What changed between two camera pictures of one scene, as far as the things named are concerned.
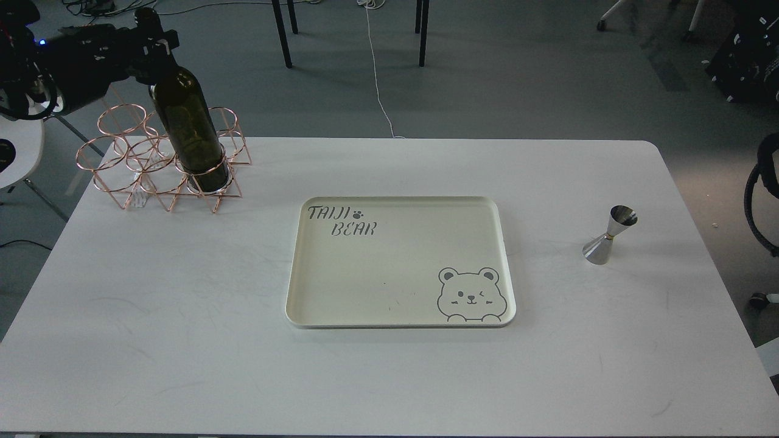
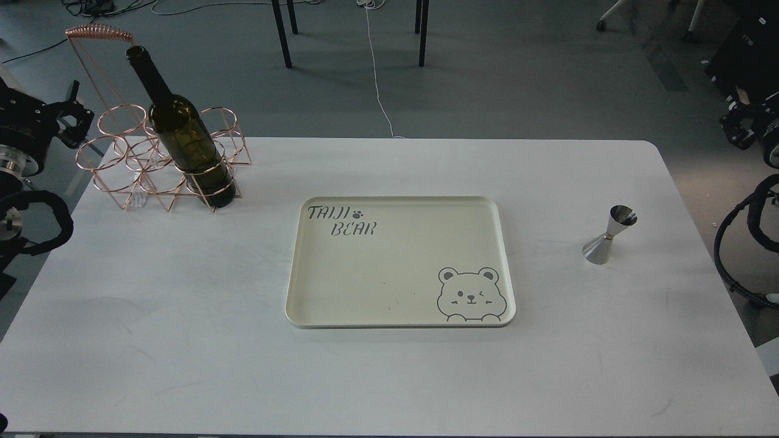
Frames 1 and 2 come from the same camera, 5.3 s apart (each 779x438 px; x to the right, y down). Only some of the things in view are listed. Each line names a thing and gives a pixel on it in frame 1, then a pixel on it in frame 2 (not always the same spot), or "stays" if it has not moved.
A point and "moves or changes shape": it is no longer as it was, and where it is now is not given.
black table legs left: (281, 28) stays
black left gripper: (83, 62) → (27, 123)
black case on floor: (745, 67) stays
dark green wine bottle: (199, 146) moves or changes shape
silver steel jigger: (598, 251) stays
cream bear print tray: (394, 262) stays
